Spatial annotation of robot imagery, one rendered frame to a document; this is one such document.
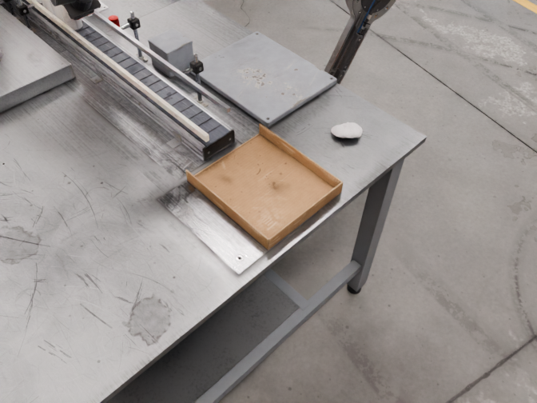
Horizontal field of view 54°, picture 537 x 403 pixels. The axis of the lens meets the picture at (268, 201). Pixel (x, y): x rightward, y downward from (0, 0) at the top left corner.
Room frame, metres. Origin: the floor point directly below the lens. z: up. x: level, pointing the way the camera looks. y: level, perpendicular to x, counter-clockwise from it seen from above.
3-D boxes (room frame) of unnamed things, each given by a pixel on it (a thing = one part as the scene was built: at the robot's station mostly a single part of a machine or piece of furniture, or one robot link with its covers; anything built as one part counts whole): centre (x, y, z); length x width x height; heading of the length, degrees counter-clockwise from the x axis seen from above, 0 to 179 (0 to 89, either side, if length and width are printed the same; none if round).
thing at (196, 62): (1.20, 0.23, 0.91); 0.07 x 0.03 x 0.16; 136
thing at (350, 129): (1.09, -0.21, 0.85); 0.08 x 0.07 x 0.04; 53
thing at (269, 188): (0.89, 0.01, 0.85); 0.30 x 0.26 x 0.04; 46
